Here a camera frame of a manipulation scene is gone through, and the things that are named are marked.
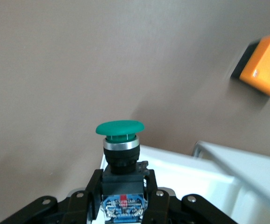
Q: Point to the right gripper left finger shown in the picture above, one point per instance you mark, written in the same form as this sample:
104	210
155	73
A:
79	205

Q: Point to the white plastic drawer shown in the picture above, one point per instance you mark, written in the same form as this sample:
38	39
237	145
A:
195	182

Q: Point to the green mushroom push button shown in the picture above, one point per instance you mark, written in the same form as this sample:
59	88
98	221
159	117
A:
119	128

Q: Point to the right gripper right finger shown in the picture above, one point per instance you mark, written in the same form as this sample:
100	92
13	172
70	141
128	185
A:
163	207

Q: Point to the orange button box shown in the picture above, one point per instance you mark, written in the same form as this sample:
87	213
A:
265	70

